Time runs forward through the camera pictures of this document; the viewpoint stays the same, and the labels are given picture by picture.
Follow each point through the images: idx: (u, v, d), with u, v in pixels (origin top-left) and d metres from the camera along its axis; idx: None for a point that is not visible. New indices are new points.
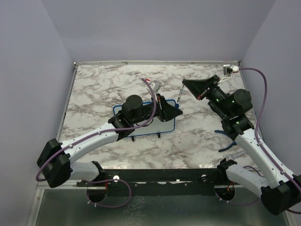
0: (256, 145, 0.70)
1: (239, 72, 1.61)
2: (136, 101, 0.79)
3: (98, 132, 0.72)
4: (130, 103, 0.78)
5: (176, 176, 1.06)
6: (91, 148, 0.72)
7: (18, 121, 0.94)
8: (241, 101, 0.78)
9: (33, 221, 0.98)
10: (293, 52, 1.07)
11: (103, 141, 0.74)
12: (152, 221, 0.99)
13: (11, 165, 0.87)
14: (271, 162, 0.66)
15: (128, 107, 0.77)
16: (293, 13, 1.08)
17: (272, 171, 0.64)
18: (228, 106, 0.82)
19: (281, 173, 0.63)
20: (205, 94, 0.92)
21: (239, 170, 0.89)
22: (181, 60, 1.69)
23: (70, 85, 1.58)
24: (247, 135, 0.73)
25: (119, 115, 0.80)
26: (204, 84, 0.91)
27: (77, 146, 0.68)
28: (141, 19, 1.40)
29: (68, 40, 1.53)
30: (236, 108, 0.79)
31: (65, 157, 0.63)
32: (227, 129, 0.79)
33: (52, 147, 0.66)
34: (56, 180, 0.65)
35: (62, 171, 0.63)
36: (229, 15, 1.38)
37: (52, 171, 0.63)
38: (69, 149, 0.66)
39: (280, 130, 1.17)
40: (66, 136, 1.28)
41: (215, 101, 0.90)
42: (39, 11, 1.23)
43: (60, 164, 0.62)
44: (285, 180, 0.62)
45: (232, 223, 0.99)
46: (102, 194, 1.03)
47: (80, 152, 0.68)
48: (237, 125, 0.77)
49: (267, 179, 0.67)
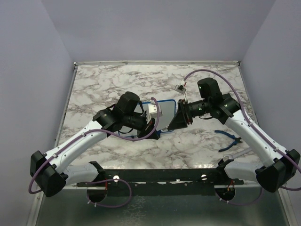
0: (246, 125, 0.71)
1: (239, 72, 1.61)
2: (135, 96, 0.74)
3: (83, 134, 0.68)
4: (129, 96, 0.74)
5: (176, 177, 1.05)
6: (78, 152, 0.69)
7: (17, 120, 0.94)
8: (204, 81, 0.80)
9: (33, 220, 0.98)
10: (293, 51, 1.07)
11: (90, 143, 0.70)
12: (152, 221, 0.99)
13: (11, 165, 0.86)
14: (264, 141, 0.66)
15: (126, 98, 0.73)
16: (293, 12, 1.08)
17: (266, 149, 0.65)
18: (206, 97, 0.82)
19: (274, 151, 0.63)
20: (190, 117, 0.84)
21: (235, 165, 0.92)
22: (181, 60, 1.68)
23: (70, 85, 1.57)
24: (237, 117, 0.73)
25: (105, 110, 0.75)
26: (180, 113, 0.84)
27: (63, 155, 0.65)
28: (141, 19, 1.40)
29: (68, 40, 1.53)
30: (209, 92, 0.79)
31: (51, 168, 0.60)
32: (217, 114, 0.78)
33: (37, 159, 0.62)
34: (50, 190, 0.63)
35: (52, 182, 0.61)
36: (228, 15, 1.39)
37: (44, 182, 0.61)
38: (54, 159, 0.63)
39: (280, 130, 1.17)
40: (66, 136, 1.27)
41: (201, 112, 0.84)
42: (39, 11, 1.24)
43: (49, 175, 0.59)
44: (279, 157, 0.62)
45: (232, 223, 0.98)
46: (102, 194, 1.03)
47: (67, 159, 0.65)
48: (225, 107, 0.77)
49: (262, 159, 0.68)
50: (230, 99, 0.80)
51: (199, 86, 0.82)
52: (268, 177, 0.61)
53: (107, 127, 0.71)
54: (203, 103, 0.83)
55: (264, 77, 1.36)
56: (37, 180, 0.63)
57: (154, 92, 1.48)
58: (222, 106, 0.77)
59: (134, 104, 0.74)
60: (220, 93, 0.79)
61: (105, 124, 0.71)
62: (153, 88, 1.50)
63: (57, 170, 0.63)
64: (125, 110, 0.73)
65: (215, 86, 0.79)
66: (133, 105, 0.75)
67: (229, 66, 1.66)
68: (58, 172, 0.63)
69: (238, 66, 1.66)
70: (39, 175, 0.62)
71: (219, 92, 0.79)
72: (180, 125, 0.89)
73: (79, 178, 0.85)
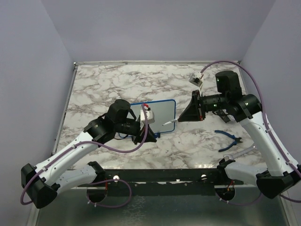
0: (264, 132, 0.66)
1: (239, 72, 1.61)
2: (125, 104, 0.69)
3: (73, 146, 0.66)
4: (119, 106, 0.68)
5: (176, 177, 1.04)
6: (69, 164, 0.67)
7: (17, 120, 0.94)
8: (222, 74, 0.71)
9: (33, 221, 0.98)
10: (293, 50, 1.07)
11: (80, 154, 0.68)
12: (151, 221, 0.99)
13: (11, 165, 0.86)
14: (277, 151, 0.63)
15: (116, 108, 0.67)
16: (293, 12, 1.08)
17: (278, 161, 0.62)
18: (223, 91, 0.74)
19: (286, 164, 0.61)
20: (203, 111, 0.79)
21: (234, 166, 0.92)
22: (181, 60, 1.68)
23: (70, 85, 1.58)
24: (256, 120, 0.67)
25: (97, 120, 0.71)
26: (194, 106, 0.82)
27: (52, 167, 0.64)
28: (141, 19, 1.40)
29: (68, 41, 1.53)
30: (227, 85, 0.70)
31: (40, 181, 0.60)
32: (234, 110, 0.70)
33: (27, 172, 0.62)
34: (40, 203, 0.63)
35: (43, 195, 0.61)
36: (228, 15, 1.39)
37: (34, 195, 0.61)
38: (43, 173, 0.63)
39: (279, 130, 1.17)
40: (66, 136, 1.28)
41: (216, 108, 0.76)
42: (38, 11, 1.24)
43: (38, 189, 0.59)
44: (289, 171, 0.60)
45: (232, 224, 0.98)
46: (102, 194, 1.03)
47: (56, 172, 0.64)
48: (246, 105, 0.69)
49: (269, 166, 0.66)
50: (251, 95, 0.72)
51: (217, 79, 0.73)
52: (271, 187, 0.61)
53: (99, 138, 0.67)
54: (220, 98, 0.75)
55: (264, 77, 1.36)
56: (28, 192, 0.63)
57: (154, 92, 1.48)
58: (242, 102, 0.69)
59: (125, 112, 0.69)
60: (240, 88, 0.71)
61: (96, 135, 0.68)
62: (153, 88, 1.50)
63: (47, 182, 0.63)
64: (116, 120, 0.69)
65: (235, 80, 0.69)
66: (125, 113, 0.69)
67: (229, 66, 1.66)
68: (47, 184, 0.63)
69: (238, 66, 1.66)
70: (29, 188, 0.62)
71: (239, 86, 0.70)
72: (193, 118, 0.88)
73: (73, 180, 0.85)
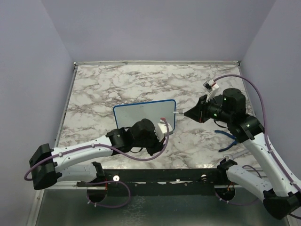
0: (266, 152, 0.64)
1: (238, 72, 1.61)
2: (150, 125, 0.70)
3: (92, 145, 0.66)
4: (144, 125, 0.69)
5: (176, 176, 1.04)
6: (82, 160, 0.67)
7: (17, 119, 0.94)
8: (231, 94, 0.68)
9: (33, 221, 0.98)
10: (293, 50, 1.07)
11: (95, 155, 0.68)
12: (151, 221, 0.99)
13: (11, 165, 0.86)
14: (281, 172, 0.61)
15: (140, 125, 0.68)
16: (293, 12, 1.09)
17: (281, 181, 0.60)
18: (228, 109, 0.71)
19: (290, 184, 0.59)
20: (203, 116, 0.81)
21: (240, 171, 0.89)
22: (181, 60, 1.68)
23: (70, 85, 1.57)
24: (257, 141, 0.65)
25: (120, 131, 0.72)
26: (197, 109, 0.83)
27: (67, 157, 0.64)
28: (141, 19, 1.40)
29: (68, 40, 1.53)
30: (233, 106, 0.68)
31: (51, 165, 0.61)
32: (236, 132, 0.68)
33: (43, 152, 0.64)
34: (39, 185, 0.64)
35: (47, 178, 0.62)
36: (228, 15, 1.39)
37: (38, 176, 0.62)
38: (58, 158, 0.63)
39: (279, 130, 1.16)
40: (66, 136, 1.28)
41: (216, 118, 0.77)
42: (38, 10, 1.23)
43: (47, 172, 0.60)
44: (294, 191, 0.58)
45: (232, 224, 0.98)
46: (103, 194, 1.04)
47: (68, 163, 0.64)
48: (248, 127, 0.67)
49: (273, 187, 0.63)
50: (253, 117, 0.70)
51: (224, 97, 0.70)
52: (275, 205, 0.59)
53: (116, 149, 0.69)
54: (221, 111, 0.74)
55: (264, 77, 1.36)
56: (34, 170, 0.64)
57: (154, 92, 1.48)
58: (244, 124, 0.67)
59: (147, 133, 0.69)
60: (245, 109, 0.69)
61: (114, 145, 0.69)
62: (153, 88, 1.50)
63: (57, 169, 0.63)
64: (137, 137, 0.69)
65: (241, 102, 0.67)
66: (147, 134, 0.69)
67: (229, 66, 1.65)
68: (56, 171, 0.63)
69: (238, 66, 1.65)
70: (38, 167, 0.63)
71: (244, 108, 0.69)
72: (193, 117, 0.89)
73: (75, 176, 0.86)
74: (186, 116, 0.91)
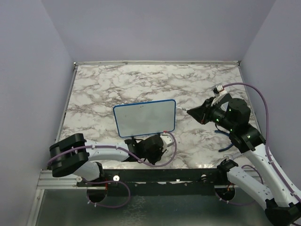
0: (267, 163, 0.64)
1: (238, 72, 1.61)
2: (161, 141, 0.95)
3: (116, 146, 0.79)
4: (156, 140, 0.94)
5: (176, 176, 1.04)
6: (105, 157, 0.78)
7: (17, 119, 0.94)
8: (236, 106, 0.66)
9: (34, 221, 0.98)
10: (293, 50, 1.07)
11: (114, 155, 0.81)
12: (151, 221, 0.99)
13: (11, 165, 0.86)
14: (282, 182, 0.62)
15: (154, 140, 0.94)
16: (293, 12, 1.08)
17: (282, 192, 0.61)
18: (231, 118, 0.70)
19: (290, 194, 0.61)
20: (205, 118, 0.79)
21: (241, 174, 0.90)
22: (180, 60, 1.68)
23: (70, 85, 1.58)
24: (258, 152, 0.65)
25: (134, 141, 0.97)
26: (200, 111, 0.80)
27: (97, 151, 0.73)
28: (141, 19, 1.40)
29: (68, 40, 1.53)
30: (236, 117, 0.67)
31: (83, 154, 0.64)
32: (237, 142, 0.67)
33: (76, 140, 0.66)
34: (62, 172, 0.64)
35: (74, 166, 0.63)
36: (228, 15, 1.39)
37: (66, 162, 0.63)
38: (90, 149, 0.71)
39: (279, 130, 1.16)
40: (66, 136, 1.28)
41: (217, 123, 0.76)
42: (38, 11, 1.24)
43: (79, 159, 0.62)
44: (295, 202, 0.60)
45: (232, 224, 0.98)
46: (102, 194, 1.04)
47: (97, 156, 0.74)
48: (249, 139, 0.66)
49: (274, 197, 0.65)
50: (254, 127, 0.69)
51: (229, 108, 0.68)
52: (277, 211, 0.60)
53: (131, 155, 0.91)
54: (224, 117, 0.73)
55: (264, 77, 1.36)
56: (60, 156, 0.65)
57: (154, 92, 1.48)
58: (245, 135, 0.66)
59: (157, 147, 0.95)
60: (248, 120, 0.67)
61: None
62: (153, 88, 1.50)
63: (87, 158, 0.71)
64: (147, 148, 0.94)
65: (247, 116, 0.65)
66: (156, 148, 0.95)
67: (229, 66, 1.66)
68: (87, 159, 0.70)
69: (238, 66, 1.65)
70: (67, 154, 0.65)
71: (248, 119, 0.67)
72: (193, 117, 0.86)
73: (82, 173, 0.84)
74: (188, 113, 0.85)
